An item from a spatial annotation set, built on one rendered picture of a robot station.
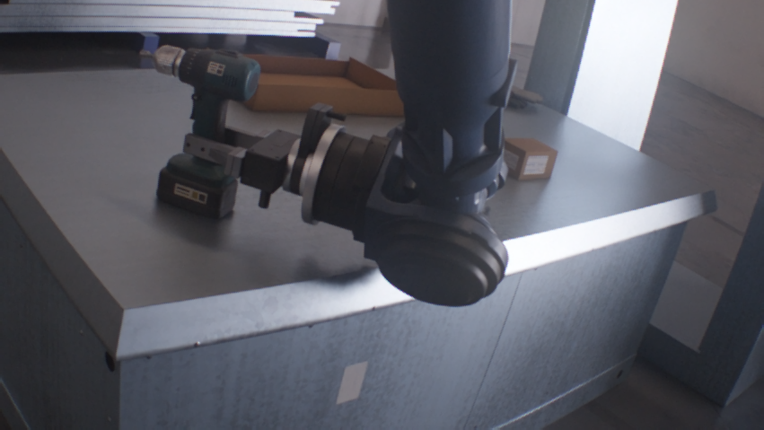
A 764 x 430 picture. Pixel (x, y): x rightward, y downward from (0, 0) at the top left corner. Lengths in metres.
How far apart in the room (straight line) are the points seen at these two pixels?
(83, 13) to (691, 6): 8.47
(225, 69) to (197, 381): 0.43
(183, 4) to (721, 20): 7.72
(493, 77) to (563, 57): 1.95
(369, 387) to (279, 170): 0.45
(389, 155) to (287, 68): 1.05
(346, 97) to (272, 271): 0.84
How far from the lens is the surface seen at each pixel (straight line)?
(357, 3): 7.30
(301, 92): 1.81
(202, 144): 1.17
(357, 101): 1.89
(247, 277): 1.07
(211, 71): 1.16
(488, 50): 0.81
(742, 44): 10.90
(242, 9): 5.29
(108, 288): 0.98
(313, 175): 1.10
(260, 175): 1.13
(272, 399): 1.26
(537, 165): 1.77
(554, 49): 2.82
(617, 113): 3.12
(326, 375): 1.31
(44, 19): 4.69
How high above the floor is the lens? 1.14
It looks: 18 degrees down
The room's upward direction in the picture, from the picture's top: 14 degrees clockwise
